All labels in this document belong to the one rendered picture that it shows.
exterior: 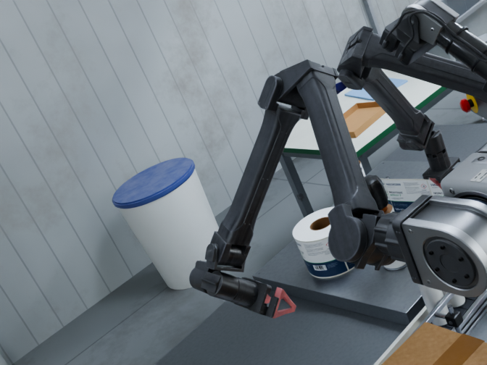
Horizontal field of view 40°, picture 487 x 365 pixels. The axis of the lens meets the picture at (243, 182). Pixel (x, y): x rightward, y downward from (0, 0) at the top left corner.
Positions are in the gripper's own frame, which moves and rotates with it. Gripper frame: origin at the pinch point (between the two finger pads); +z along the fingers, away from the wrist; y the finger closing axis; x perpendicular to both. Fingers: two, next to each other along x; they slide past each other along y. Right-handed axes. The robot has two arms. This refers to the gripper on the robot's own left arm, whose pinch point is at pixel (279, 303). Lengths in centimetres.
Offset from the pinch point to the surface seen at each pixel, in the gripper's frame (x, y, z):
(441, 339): -3.3, -38.0, 10.5
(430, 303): -11.5, -12.2, 37.2
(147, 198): -33, 244, 82
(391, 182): -47, 28, 54
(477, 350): -3.4, -46.1, 10.8
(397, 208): -41, 29, 61
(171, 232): -18, 245, 106
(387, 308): -7.4, 6.6, 44.0
